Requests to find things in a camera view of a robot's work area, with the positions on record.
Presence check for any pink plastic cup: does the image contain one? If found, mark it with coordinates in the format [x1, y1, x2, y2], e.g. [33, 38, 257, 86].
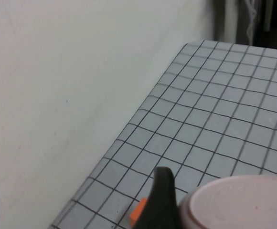
[176, 175, 277, 229]

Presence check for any orange cube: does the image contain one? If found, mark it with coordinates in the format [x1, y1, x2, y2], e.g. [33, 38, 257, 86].
[129, 198, 148, 226]

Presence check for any white vertical post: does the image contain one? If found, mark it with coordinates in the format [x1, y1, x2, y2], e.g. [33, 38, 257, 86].
[224, 0, 240, 45]

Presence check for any white black-grid tablecloth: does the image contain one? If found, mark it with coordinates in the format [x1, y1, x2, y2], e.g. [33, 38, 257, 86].
[49, 39, 277, 229]

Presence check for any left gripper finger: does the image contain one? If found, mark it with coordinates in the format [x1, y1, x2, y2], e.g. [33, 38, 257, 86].
[133, 167, 181, 229]

